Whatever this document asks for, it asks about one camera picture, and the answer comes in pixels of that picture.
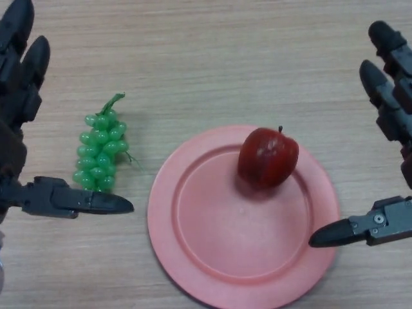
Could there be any pink round plate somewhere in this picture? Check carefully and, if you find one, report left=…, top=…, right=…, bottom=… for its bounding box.
left=147, top=125, right=341, bottom=302

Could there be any red apple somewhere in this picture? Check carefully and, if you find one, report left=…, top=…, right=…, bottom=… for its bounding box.
left=237, top=125, right=299, bottom=190

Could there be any green grape bunch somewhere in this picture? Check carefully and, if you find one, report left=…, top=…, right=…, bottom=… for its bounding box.
left=72, top=92, right=144, bottom=193

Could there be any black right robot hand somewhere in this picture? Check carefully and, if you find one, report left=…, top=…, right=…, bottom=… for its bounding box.
left=308, top=21, right=412, bottom=248

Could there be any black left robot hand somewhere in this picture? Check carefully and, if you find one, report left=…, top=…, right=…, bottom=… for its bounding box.
left=0, top=0, right=135, bottom=223

